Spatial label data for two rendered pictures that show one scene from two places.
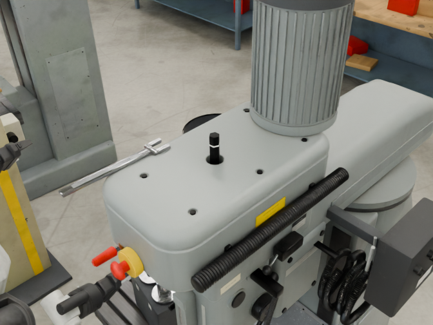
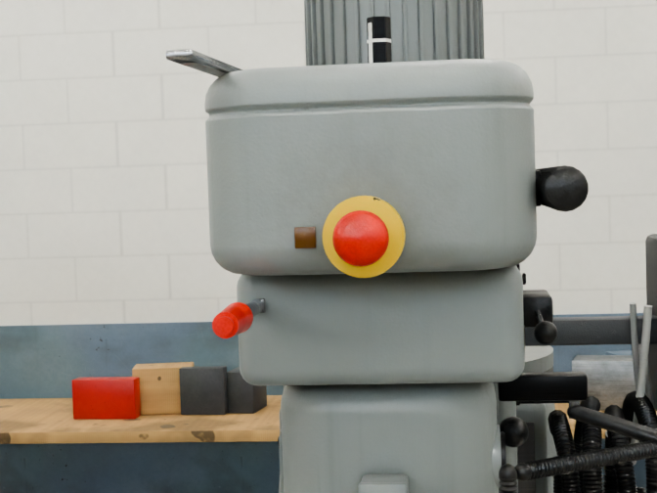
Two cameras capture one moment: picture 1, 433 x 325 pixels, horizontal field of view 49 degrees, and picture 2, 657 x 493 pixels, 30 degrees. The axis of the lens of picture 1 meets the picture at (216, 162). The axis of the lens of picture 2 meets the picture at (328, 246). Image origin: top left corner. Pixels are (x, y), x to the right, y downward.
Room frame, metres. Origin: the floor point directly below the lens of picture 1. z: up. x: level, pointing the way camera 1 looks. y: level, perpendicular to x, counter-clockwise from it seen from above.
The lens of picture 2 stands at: (-0.05, 0.78, 1.80)
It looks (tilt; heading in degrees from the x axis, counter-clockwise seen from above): 3 degrees down; 319
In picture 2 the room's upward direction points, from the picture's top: 2 degrees counter-clockwise
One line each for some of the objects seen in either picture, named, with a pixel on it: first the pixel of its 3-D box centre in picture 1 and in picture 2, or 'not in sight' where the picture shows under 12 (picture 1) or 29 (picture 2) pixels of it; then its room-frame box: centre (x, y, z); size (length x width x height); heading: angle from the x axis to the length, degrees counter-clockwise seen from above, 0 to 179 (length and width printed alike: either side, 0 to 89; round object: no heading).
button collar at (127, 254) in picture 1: (131, 262); (364, 236); (0.62, 0.17, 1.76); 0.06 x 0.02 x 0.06; 43
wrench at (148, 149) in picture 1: (116, 166); (219, 68); (0.75, 0.20, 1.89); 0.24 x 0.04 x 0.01; 131
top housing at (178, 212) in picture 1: (220, 185); (383, 170); (0.79, -0.01, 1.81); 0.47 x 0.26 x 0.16; 133
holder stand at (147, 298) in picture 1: (160, 300); not in sight; (1.08, 0.22, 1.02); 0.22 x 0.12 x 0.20; 32
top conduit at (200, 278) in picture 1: (277, 221); (542, 186); (0.69, -0.12, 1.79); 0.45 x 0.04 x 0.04; 133
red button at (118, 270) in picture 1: (120, 269); (361, 238); (0.60, 0.19, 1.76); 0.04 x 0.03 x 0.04; 43
